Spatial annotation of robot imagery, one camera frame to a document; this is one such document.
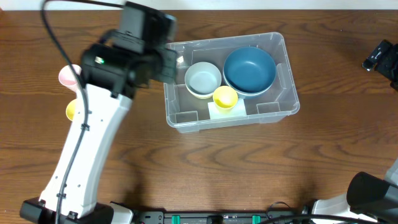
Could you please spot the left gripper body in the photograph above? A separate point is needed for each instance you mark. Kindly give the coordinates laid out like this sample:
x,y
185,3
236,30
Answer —
x,y
170,65

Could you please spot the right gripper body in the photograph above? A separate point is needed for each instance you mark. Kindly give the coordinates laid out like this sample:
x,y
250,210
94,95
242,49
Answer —
x,y
382,59

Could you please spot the small light grey bowl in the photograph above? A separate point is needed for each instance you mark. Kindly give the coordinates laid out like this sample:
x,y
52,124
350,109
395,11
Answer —
x,y
202,78

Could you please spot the small yellow bowl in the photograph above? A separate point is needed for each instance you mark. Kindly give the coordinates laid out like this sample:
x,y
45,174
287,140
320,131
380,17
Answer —
x,y
203,96

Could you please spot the yellow cup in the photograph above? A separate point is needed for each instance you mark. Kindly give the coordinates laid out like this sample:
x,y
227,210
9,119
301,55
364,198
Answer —
x,y
225,98
70,110

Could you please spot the pink cup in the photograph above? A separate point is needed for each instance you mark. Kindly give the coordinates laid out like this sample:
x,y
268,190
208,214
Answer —
x,y
67,79

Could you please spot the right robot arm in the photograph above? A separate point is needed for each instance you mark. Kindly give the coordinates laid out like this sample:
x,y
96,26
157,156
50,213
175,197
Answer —
x,y
368,198

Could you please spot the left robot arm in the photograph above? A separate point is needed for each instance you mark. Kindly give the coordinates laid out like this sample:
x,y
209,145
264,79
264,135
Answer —
x,y
110,76

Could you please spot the clear plastic storage container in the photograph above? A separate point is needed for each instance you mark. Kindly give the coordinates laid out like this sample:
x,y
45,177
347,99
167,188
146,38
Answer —
x,y
186,113

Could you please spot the large dark blue bowl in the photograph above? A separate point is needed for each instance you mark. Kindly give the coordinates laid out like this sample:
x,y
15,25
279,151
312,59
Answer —
x,y
250,71

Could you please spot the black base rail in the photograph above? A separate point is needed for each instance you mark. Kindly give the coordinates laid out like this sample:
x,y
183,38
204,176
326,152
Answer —
x,y
160,217

